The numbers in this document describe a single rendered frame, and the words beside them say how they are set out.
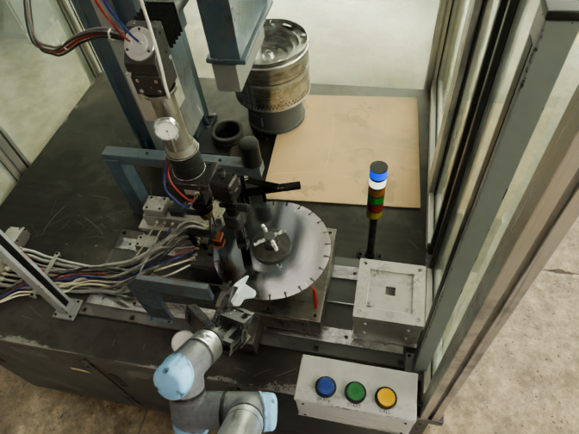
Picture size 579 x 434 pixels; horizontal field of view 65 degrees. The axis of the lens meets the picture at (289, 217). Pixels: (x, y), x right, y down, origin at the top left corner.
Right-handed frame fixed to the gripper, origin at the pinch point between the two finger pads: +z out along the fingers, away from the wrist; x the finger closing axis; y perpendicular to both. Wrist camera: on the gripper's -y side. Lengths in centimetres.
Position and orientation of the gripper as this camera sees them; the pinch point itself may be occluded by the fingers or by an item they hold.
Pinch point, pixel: (242, 300)
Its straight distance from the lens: 120.8
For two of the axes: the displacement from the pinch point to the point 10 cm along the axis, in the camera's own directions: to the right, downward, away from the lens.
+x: 1.5, -9.2, -3.5
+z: 3.7, -2.8, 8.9
